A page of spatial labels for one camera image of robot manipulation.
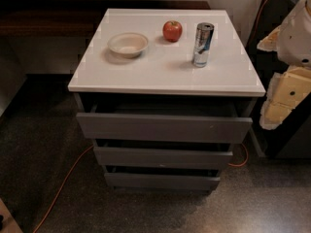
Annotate dark wooden bench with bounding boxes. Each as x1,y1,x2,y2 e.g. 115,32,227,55
0,0,210,37

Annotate orange cable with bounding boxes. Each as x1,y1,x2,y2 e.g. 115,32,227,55
31,0,311,233

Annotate red apple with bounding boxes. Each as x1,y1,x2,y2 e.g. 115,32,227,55
162,20,183,42

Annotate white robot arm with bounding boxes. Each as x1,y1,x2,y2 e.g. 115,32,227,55
257,0,311,130

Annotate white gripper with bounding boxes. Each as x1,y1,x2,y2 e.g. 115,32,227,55
257,0,311,130

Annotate grey top drawer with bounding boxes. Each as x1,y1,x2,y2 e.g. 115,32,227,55
77,103,252,144

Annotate grey bottom drawer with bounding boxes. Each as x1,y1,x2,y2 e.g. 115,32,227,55
105,166,220,191

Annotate white-topped grey drawer cabinet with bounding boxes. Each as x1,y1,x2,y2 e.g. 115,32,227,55
67,8,267,192

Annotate silver redbull can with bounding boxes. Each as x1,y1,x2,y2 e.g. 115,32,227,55
191,22,214,67

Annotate beige paper bowl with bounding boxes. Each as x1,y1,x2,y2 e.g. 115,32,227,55
107,33,149,58

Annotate grey drawer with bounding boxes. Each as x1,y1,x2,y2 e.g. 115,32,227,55
105,166,220,191
94,144,232,170
77,103,252,144

